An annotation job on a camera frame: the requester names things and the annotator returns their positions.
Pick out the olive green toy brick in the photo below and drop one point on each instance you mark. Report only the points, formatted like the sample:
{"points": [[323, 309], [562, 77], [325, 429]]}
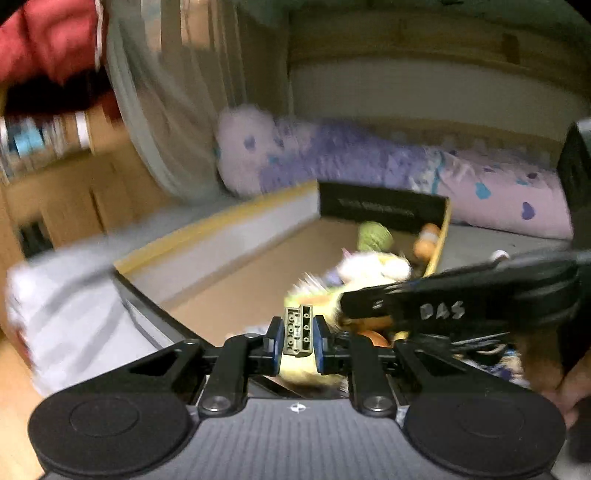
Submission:
{"points": [[297, 331]]}

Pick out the grey mosquito net curtain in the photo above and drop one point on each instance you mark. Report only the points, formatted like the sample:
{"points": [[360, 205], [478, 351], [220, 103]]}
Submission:
{"points": [[174, 66]]}

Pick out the yellow plush toy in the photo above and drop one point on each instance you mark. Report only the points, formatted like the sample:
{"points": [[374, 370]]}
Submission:
{"points": [[357, 270]]}

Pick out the purple heart-pattern rolled quilt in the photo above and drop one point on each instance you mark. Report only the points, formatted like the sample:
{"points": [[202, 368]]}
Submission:
{"points": [[488, 187]]}

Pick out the green knitted ball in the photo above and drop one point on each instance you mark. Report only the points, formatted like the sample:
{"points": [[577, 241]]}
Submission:
{"points": [[374, 236]]}

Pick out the red down jacket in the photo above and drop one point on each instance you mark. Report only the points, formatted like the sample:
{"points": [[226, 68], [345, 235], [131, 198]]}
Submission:
{"points": [[53, 60]]}

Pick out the wooden bed frame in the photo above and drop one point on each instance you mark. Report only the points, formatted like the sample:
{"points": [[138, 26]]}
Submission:
{"points": [[514, 74]]}

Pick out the orange ball in box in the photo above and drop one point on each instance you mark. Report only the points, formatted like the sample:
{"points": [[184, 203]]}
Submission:
{"points": [[426, 246]]}

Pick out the grey bed sheet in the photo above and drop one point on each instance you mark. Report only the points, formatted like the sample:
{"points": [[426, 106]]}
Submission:
{"points": [[68, 308]]}

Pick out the yellow cardboard box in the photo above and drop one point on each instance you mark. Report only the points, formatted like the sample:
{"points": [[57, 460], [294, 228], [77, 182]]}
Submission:
{"points": [[231, 271]]}

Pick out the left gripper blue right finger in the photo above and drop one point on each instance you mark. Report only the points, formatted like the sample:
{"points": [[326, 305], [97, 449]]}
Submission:
{"points": [[356, 357]]}

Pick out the person's right hand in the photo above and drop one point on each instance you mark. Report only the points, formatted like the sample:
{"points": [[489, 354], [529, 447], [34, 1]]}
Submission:
{"points": [[574, 388]]}

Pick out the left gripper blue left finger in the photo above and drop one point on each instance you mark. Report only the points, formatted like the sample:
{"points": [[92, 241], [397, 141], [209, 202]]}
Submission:
{"points": [[234, 363]]}

